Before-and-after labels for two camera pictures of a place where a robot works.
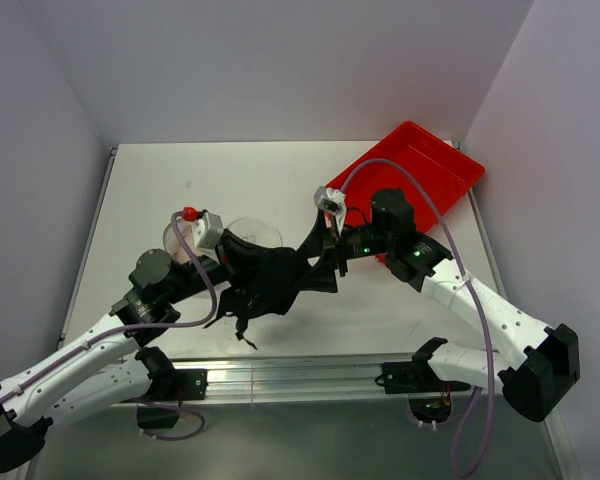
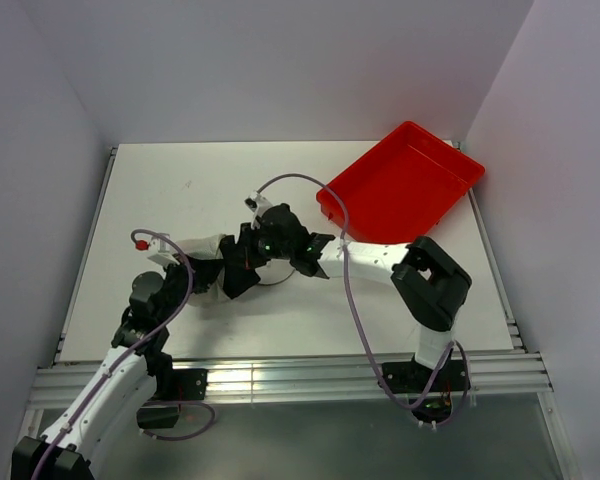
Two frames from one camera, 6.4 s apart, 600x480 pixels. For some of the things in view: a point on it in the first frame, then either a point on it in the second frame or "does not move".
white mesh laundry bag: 251,229 → 207,246
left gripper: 225,257 does not move
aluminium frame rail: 276,378 does not move
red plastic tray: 443,169 does not move
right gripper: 338,248 → 250,240
